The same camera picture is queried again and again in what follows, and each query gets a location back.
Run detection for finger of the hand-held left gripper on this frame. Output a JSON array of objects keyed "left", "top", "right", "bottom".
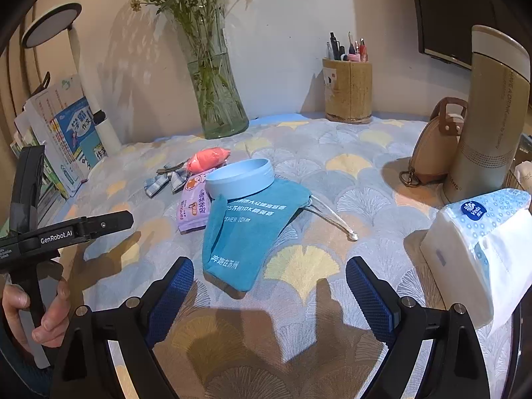
[{"left": 81, "top": 210, "right": 134, "bottom": 238}]

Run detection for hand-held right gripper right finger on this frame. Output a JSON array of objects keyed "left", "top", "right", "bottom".
[{"left": 346, "top": 256, "right": 492, "bottom": 399}]

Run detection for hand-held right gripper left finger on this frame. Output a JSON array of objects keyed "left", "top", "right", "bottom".
[{"left": 50, "top": 256, "right": 195, "bottom": 399}]

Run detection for teal drawstring pouch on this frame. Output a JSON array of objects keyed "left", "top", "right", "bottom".
[{"left": 202, "top": 178, "right": 359, "bottom": 292}]

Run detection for person's left hand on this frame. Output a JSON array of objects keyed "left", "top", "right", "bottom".
[{"left": 2, "top": 276, "right": 71, "bottom": 345}]

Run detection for green spine books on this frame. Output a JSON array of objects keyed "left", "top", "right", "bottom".
[{"left": 10, "top": 127, "right": 67, "bottom": 201}]

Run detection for plaid bow hair clip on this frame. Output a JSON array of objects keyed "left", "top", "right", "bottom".
[{"left": 144, "top": 163, "right": 192, "bottom": 197}]

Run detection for small blue booklet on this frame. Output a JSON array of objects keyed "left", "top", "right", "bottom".
[{"left": 79, "top": 133, "right": 110, "bottom": 172}]

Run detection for purple wipes packet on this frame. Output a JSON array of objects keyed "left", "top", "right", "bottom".
[{"left": 177, "top": 175, "right": 213, "bottom": 233}]

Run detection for blue cover workbook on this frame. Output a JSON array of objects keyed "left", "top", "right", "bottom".
[{"left": 50, "top": 95, "right": 109, "bottom": 177}]

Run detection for white cover workbook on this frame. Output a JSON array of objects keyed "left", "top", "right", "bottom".
[{"left": 25, "top": 75, "right": 90, "bottom": 197}]

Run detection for white blue tissue pack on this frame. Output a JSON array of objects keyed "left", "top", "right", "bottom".
[{"left": 419, "top": 188, "right": 532, "bottom": 328}]

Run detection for pink orange packet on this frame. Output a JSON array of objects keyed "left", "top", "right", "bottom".
[{"left": 186, "top": 147, "right": 231, "bottom": 174}]

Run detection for patterned tablecloth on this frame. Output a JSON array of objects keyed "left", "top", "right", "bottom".
[{"left": 39, "top": 116, "right": 532, "bottom": 399}]

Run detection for round blue box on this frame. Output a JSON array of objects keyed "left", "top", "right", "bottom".
[{"left": 204, "top": 158, "right": 276, "bottom": 199}]

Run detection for round brown leather pouch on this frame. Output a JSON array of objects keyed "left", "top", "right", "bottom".
[{"left": 400, "top": 97, "right": 468, "bottom": 186}]

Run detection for white desk lamp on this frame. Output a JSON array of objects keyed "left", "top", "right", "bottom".
[{"left": 21, "top": 3, "right": 122, "bottom": 161}]

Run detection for beige thermos bottle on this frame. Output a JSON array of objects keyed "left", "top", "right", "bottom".
[{"left": 441, "top": 25, "right": 532, "bottom": 206}]

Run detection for bamboo pen holder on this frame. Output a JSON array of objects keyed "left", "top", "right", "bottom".
[{"left": 322, "top": 57, "right": 373, "bottom": 124}]

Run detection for bunch of pens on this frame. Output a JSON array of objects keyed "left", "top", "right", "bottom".
[{"left": 326, "top": 31, "right": 370, "bottom": 64}]

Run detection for dark monitor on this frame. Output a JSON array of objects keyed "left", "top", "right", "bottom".
[{"left": 406, "top": 0, "right": 532, "bottom": 71}]

